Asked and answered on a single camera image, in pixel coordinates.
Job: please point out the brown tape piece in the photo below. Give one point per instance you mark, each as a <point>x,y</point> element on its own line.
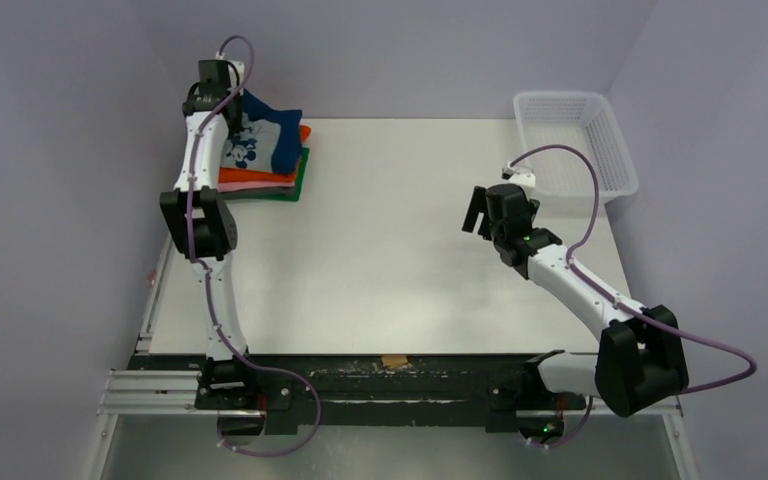
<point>394,362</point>

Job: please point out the green folded t-shirt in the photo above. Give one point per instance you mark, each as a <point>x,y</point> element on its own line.
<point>301,172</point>

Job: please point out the orange folded t-shirt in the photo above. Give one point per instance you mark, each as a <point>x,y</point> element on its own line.
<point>233,175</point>

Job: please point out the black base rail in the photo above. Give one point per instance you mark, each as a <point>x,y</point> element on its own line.
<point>429,391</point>

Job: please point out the navy blue t-shirt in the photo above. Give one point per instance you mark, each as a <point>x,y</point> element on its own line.
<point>269,139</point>

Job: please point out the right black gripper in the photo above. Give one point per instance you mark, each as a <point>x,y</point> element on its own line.
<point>479,212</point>

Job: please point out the white plastic basket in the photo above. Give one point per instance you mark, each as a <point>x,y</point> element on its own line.
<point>586,122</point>

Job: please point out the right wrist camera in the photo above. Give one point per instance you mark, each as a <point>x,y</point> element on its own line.
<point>522,176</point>

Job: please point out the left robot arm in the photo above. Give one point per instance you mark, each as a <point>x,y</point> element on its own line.
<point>204,231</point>

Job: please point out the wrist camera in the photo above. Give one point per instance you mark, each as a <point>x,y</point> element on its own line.
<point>236,71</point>
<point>522,176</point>

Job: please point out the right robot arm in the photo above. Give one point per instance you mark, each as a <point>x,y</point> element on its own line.
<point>640,358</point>

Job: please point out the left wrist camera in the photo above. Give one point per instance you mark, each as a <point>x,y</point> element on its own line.
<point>236,71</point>

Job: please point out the aluminium table frame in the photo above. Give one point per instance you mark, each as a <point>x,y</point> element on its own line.
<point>370,261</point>

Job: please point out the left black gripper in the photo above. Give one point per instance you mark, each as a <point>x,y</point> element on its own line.
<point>235,124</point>

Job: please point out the pink folded t-shirt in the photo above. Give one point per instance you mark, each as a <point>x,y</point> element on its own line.
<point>255,185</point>

